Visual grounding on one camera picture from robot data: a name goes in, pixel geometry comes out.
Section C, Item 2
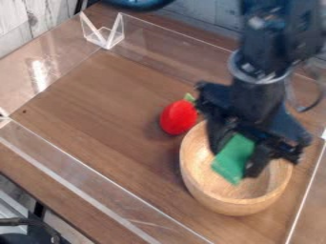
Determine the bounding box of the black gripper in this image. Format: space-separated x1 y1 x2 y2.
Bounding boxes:
196 78 313 178

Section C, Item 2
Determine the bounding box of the clear acrylic enclosure wall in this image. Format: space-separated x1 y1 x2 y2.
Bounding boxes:
0 10 326 244

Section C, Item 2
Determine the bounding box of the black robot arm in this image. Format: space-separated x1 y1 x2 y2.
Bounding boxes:
196 0 326 177

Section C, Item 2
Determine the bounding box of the brown wooden bowl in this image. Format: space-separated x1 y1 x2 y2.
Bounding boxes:
179 122 294 216

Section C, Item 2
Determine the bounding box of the black clamp with cable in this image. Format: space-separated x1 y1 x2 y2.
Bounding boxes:
0 217 71 244

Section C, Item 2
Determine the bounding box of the green rectangular block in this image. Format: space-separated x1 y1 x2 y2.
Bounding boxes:
212 133 256 185

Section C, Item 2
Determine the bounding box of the red toy strawberry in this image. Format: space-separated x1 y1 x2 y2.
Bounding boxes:
159 93 198 135

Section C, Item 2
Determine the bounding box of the clear acrylic corner bracket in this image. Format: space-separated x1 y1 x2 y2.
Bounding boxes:
79 12 125 50

